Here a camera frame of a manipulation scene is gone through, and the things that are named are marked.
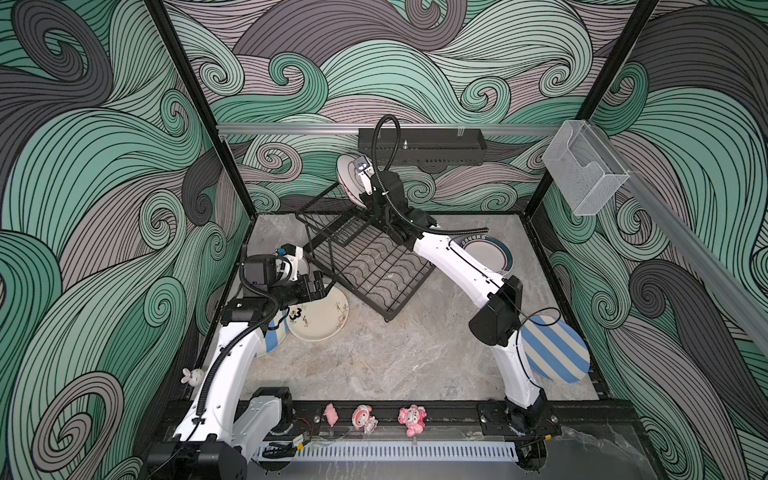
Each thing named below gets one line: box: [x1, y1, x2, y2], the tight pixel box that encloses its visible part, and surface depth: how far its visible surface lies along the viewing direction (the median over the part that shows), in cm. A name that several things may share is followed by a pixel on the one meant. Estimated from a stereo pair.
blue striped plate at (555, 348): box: [520, 314, 591, 384], surface depth 86 cm
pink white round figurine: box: [352, 404, 378, 434], surface depth 73 cm
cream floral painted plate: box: [287, 286, 350, 342], surface depth 92 cm
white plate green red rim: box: [451, 234, 514, 278], surface depth 111 cm
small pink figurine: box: [323, 402, 339, 428], surface depth 74 cm
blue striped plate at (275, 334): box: [254, 309, 290, 359], surface depth 87 cm
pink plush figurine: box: [398, 404, 427, 437], surface depth 72 cm
